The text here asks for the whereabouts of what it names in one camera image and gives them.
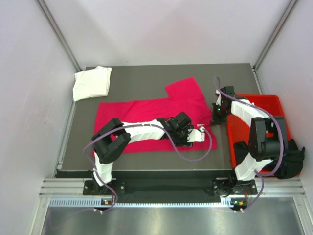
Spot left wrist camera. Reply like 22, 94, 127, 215
187, 126, 205, 143

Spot pink t-shirt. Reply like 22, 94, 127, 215
94, 77, 218, 153

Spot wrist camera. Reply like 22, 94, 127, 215
215, 86, 236, 106
187, 126, 205, 143

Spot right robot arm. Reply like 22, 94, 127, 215
213, 96, 288, 194

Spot folded white t-shirt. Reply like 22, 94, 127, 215
72, 66, 112, 102

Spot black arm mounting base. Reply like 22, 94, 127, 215
83, 177, 257, 203

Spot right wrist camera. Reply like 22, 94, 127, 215
215, 86, 236, 106

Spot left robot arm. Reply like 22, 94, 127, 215
92, 112, 195, 194

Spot red plastic bin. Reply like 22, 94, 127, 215
226, 94, 292, 168

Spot right aluminium frame post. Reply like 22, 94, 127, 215
252, 0, 299, 73

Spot slotted grey cable duct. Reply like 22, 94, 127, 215
49, 197, 245, 208

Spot aluminium frame post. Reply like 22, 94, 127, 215
35, 0, 82, 72
252, 0, 299, 73

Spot black t-shirt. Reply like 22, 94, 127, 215
233, 139, 305, 179

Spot left aluminium frame post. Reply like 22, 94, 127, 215
35, 0, 82, 72

